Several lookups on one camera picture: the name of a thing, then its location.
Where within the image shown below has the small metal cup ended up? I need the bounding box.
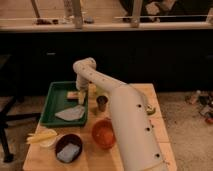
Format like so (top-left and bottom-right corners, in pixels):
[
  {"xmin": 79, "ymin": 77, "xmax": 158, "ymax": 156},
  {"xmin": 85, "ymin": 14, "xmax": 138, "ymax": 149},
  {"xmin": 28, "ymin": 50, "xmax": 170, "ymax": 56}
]
[{"xmin": 96, "ymin": 95, "xmax": 108, "ymax": 112}]

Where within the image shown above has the black office chair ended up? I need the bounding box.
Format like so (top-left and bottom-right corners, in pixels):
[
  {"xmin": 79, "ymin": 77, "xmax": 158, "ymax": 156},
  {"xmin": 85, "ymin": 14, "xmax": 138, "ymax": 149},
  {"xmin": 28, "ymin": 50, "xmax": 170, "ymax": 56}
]
[{"xmin": 0, "ymin": 54, "xmax": 41, "ymax": 163}]

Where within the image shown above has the orange ceramic bowl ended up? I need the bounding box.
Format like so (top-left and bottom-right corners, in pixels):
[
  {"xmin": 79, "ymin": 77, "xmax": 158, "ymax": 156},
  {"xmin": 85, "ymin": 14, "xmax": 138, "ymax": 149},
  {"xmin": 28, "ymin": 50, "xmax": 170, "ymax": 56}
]
[{"xmin": 92, "ymin": 119, "xmax": 116, "ymax": 150}]

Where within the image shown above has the blue sponge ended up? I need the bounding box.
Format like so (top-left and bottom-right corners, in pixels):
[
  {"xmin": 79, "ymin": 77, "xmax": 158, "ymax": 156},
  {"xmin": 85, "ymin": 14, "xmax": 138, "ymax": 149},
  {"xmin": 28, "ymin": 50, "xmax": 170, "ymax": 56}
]
[{"xmin": 57, "ymin": 143, "xmax": 80, "ymax": 163}]

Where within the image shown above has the small white bowl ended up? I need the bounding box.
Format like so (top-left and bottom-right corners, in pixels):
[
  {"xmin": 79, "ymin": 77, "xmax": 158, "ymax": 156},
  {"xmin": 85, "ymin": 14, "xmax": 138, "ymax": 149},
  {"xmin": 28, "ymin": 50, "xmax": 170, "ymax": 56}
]
[{"xmin": 39, "ymin": 129, "xmax": 57, "ymax": 149}]

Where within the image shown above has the green plastic tray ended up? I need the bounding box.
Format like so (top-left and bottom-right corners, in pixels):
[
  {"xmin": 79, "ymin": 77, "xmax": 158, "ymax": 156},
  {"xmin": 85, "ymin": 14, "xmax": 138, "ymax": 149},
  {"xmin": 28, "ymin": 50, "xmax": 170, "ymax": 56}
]
[{"xmin": 40, "ymin": 81, "xmax": 88, "ymax": 128}]

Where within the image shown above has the grey folded cloth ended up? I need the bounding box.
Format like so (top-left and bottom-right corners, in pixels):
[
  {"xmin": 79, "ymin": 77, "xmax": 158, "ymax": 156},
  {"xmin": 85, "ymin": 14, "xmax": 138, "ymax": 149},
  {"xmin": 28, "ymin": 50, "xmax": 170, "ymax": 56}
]
[{"xmin": 55, "ymin": 105, "xmax": 85, "ymax": 121}]

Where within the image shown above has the dark brown bowl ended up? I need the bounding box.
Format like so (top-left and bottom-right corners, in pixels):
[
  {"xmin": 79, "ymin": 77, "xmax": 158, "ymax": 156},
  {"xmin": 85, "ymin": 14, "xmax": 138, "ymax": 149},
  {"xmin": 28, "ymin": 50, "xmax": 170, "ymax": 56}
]
[{"xmin": 55, "ymin": 134, "xmax": 83, "ymax": 163}]

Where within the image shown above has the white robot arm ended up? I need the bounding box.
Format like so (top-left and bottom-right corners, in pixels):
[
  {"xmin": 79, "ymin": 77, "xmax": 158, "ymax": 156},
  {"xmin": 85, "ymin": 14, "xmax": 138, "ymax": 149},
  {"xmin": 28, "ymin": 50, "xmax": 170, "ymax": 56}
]
[{"xmin": 73, "ymin": 57, "xmax": 168, "ymax": 171}]

